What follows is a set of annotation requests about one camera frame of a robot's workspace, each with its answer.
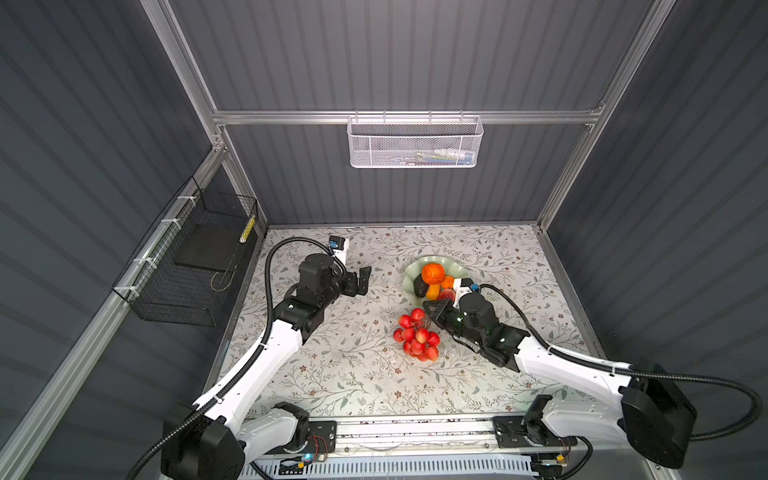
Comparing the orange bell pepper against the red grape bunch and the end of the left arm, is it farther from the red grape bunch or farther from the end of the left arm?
the end of the left arm

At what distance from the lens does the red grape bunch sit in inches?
29.5

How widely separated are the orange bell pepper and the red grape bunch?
0.55 feet

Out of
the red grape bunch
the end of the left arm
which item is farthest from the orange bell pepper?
the end of the left arm
